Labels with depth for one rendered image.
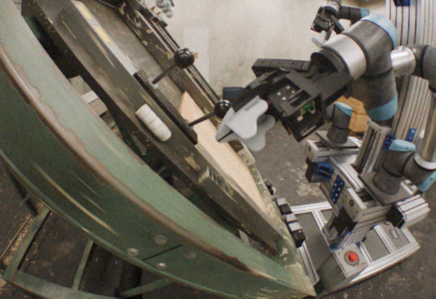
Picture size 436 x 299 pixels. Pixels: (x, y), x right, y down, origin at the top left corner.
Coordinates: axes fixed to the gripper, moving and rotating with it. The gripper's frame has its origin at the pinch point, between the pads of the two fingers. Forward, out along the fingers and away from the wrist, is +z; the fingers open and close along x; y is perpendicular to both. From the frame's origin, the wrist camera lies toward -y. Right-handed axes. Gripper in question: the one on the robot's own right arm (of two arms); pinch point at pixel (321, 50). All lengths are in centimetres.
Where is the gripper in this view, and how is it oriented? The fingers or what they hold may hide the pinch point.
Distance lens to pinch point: 85.5
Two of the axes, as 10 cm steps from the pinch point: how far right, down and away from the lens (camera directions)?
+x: -1.3, 1.1, -9.9
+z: -4.1, 9.0, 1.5
